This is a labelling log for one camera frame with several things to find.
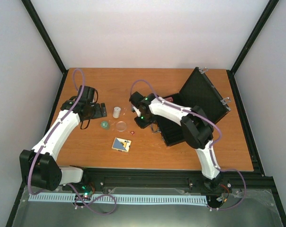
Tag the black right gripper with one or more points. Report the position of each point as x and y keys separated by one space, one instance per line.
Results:
x=143 y=125

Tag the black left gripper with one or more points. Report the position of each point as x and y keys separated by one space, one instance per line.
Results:
x=99 y=114

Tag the green poker chip stack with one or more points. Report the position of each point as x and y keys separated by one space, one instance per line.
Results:
x=105 y=125

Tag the white poker chip stack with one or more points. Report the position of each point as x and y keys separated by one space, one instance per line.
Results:
x=116 y=112

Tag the clear dealer button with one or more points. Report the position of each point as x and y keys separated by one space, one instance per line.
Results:
x=121 y=126

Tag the red poker chip stack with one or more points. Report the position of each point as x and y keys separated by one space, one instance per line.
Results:
x=169 y=99

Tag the playing card deck box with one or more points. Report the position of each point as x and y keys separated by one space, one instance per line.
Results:
x=122 y=145

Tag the black poker set case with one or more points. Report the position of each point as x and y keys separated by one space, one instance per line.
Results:
x=197 y=90

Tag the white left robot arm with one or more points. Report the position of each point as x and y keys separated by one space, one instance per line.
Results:
x=38 y=165

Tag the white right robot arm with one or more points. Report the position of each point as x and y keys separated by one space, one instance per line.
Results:
x=196 y=128

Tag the left controller circuit board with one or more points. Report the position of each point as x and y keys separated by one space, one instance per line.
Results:
x=85 y=190

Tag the controller circuit board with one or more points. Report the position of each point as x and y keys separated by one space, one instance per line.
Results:
x=224 y=196
x=85 y=190

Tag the right controller circuit board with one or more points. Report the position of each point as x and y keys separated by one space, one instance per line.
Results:
x=224 y=196

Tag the black aluminium frame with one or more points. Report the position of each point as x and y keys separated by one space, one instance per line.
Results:
x=148 y=178

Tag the white slotted cable duct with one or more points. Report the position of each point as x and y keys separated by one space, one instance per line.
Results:
x=123 y=199

